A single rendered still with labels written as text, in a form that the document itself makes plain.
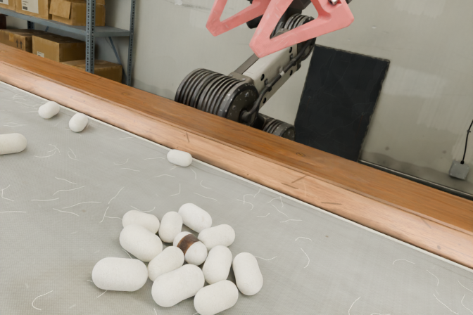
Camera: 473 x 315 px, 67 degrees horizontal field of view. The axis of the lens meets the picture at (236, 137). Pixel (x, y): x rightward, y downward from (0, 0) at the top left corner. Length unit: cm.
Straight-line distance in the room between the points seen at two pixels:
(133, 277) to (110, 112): 33
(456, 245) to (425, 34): 189
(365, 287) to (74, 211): 26
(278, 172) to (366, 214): 11
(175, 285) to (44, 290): 9
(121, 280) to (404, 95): 212
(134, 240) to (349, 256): 19
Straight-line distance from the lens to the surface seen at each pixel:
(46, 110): 55
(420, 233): 42
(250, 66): 74
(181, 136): 49
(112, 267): 27
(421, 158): 238
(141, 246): 29
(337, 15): 30
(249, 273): 28
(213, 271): 28
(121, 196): 38
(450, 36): 226
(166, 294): 26
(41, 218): 35
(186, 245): 30
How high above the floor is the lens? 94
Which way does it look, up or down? 21 degrees down
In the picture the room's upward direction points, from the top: 10 degrees clockwise
